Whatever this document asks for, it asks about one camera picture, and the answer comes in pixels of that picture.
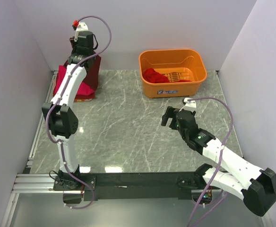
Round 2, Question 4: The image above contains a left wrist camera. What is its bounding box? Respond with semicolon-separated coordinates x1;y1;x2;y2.
72;20;89;42

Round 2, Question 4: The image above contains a folded pink t-shirt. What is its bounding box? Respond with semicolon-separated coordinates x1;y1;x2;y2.
53;65;99;99

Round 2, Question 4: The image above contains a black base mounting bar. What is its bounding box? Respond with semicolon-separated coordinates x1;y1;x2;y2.
52;172;221;202

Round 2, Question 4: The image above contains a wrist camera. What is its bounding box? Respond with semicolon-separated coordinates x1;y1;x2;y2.
180;97;197;112
72;20;89;42

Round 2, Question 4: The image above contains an orange plastic basket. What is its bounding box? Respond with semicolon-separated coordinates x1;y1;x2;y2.
139;49;207;98

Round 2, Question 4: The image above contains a red t-shirt in basket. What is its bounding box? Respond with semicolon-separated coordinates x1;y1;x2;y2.
142;68;191;83

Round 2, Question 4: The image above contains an aluminium frame rail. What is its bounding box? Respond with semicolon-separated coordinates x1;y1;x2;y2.
0;70;82;227

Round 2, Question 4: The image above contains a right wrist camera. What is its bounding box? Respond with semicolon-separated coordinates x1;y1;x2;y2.
180;97;197;112

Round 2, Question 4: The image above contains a dark maroon t-shirt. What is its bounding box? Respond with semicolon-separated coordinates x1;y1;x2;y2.
63;32;101;92

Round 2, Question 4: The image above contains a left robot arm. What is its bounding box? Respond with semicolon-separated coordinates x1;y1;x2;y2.
42;31;101;190

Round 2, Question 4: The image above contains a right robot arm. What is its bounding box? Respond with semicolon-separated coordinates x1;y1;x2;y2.
161;106;276;217

